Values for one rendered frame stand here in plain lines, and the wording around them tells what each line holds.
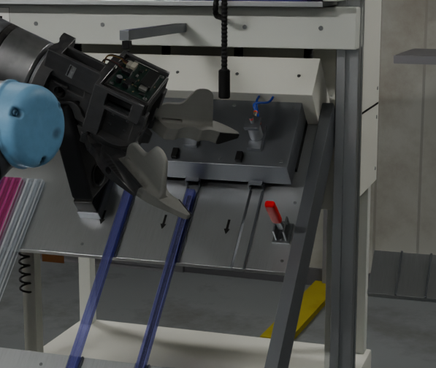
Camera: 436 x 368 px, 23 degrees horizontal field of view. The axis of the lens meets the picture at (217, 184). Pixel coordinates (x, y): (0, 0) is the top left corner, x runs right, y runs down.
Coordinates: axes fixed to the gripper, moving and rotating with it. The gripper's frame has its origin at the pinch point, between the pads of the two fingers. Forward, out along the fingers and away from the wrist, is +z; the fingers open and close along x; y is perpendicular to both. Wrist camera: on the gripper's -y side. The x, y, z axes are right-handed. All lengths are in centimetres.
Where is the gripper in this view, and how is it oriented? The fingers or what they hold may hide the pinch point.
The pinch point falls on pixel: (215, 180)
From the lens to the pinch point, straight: 107.2
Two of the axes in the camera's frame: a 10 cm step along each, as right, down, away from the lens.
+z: 9.0, 4.4, -0.7
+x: 3.2, -5.5, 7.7
